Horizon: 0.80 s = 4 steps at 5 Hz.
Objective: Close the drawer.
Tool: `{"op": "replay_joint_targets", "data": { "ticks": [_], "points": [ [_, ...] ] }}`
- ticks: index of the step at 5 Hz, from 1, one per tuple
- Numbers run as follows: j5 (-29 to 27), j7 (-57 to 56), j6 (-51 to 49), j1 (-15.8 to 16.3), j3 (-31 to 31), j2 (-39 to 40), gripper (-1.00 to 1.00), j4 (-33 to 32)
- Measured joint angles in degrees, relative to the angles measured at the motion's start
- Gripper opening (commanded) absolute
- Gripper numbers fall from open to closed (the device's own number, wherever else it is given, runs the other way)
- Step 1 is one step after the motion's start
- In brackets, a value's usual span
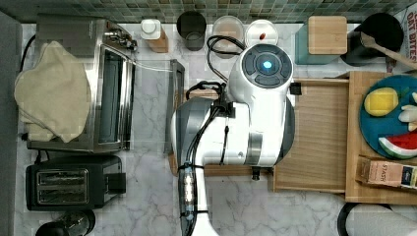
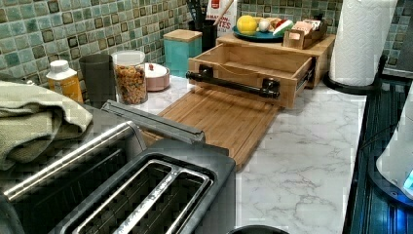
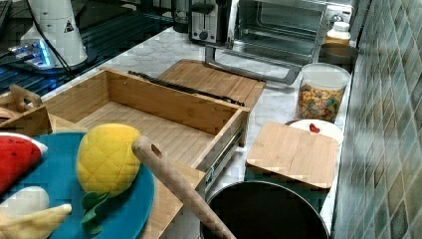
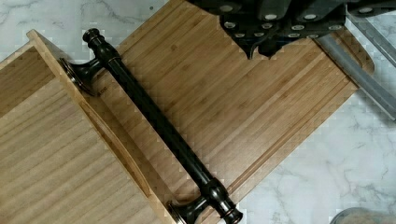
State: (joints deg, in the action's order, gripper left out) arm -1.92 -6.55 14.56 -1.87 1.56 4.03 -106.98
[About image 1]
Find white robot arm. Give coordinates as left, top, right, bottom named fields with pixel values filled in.
left=171, top=44, right=295, bottom=236

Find wooden drawer cabinet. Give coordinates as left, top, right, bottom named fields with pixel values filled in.
left=342, top=71, right=417, bottom=206

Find dark grey cup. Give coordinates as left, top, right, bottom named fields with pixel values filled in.
left=176, top=11, right=207, bottom=51

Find clear jar brown contents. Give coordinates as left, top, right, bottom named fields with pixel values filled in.
left=212, top=16, right=244, bottom=59

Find white lid round container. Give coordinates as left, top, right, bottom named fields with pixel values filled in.
left=245, top=20, right=278, bottom=47

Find white cap wooden bottle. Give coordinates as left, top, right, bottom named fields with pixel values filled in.
left=141, top=19, right=169, bottom=53

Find stainless steel toaster oven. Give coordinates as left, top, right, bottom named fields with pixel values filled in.
left=27, top=14, right=186, bottom=154

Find teal canister wooden lid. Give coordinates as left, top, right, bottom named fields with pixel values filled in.
left=295, top=16, right=347, bottom=65

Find black two-slot toaster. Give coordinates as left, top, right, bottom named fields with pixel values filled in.
left=26, top=154, right=126, bottom=211

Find beige cloth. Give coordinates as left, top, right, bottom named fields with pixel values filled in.
left=14, top=41, right=91, bottom=143

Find black round object bottom left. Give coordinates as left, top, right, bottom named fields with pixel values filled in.
left=35, top=209, right=95, bottom=236

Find blue round plate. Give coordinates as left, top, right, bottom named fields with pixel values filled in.
left=359, top=75, right=417, bottom=159

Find yellow toy lemon half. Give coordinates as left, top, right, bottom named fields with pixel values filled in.
left=364, top=88, right=398, bottom=117

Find wooden spoon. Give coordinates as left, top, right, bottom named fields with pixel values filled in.
left=360, top=32, right=417, bottom=70

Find Stash tea box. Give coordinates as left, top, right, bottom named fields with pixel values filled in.
left=355, top=157, right=416, bottom=191

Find toy watermelon slice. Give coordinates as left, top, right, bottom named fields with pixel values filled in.
left=379, top=132, right=417, bottom=159

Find black utensil holder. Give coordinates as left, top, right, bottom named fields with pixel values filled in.
left=341, top=13, right=404, bottom=67

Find white toy garlic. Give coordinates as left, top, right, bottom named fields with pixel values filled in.
left=398, top=104, right=417, bottom=132

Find oat bites box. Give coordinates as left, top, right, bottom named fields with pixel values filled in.
left=386, top=4, right=417, bottom=74

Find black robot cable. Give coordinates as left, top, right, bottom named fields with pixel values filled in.
left=177, top=34, right=247, bottom=171

